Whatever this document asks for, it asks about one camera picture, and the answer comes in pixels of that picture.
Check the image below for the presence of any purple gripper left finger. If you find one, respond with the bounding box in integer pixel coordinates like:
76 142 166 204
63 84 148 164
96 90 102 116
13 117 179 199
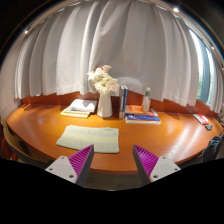
46 145 94 186

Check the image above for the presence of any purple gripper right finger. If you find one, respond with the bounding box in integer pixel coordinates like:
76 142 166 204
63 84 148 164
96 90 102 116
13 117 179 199
133 145 180 184

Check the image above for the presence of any light green folded towel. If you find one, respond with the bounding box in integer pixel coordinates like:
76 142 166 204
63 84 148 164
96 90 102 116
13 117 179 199
56 125 119 153

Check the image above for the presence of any white open book stack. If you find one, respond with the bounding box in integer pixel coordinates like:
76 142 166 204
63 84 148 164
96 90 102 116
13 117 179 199
61 99 97 118

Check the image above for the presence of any dark chair right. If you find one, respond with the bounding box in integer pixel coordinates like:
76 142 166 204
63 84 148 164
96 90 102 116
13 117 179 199
202 132 224 162

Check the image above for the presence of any orange book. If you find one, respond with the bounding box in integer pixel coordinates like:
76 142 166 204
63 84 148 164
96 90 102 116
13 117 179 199
125 105 158 117

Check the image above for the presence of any clear plastic water bottle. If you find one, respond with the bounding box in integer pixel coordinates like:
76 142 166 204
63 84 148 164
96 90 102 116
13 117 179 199
142 87 151 112

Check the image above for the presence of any white ceramic vase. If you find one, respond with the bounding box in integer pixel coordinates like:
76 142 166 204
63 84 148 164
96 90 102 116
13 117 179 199
97 94 112 118

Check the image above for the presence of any wooden chair left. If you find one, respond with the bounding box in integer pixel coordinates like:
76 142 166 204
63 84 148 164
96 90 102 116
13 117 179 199
1 119 52 169

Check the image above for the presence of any small dark phone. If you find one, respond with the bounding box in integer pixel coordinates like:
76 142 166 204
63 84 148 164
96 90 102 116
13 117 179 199
205 125 213 130

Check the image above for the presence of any red booklet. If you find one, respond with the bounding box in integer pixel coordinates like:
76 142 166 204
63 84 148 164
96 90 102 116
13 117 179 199
194 114 209 125

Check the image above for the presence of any upright blue white book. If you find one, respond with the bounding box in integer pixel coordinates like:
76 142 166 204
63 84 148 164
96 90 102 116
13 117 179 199
122 85 128 119

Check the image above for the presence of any upright grey book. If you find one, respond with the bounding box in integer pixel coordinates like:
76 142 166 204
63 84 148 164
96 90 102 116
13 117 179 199
119 85 124 119

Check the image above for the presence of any white flower bouquet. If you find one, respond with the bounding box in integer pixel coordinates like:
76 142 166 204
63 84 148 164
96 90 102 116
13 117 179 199
87 65 118 95

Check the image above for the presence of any white curtain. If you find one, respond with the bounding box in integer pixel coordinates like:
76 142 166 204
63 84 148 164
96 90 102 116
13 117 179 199
13 0 224 114

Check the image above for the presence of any window with frame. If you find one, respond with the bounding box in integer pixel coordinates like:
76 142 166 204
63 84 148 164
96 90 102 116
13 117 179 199
190 31 214 105

